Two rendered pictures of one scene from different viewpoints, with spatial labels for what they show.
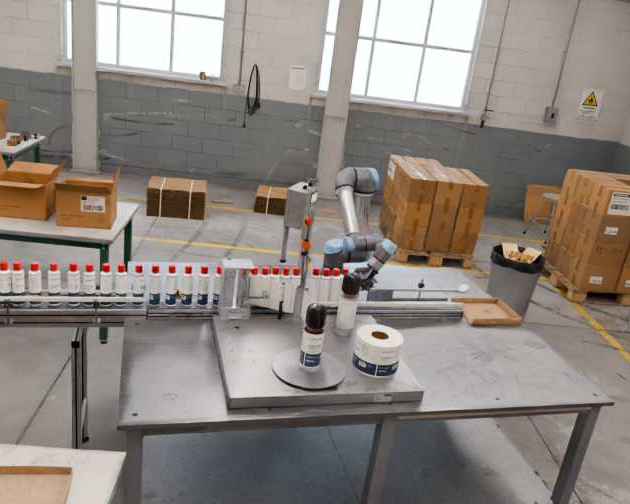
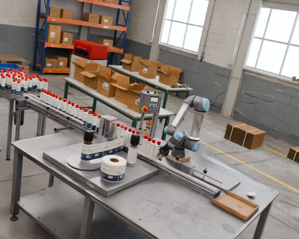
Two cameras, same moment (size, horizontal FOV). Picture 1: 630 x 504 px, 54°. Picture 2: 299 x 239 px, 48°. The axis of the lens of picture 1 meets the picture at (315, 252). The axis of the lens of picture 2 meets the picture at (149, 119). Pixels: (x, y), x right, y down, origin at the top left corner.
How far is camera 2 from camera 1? 260 cm
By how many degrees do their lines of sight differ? 49
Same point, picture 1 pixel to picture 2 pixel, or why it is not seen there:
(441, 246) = not seen: outside the picture
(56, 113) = (222, 86)
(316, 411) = (62, 173)
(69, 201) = (132, 98)
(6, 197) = (119, 92)
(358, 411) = (75, 182)
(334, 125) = not seen: outside the picture
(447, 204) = not seen: outside the picture
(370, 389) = (88, 178)
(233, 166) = not seen: outside the picture
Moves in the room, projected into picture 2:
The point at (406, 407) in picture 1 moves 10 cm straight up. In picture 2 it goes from (94, 193) to (96, 181)
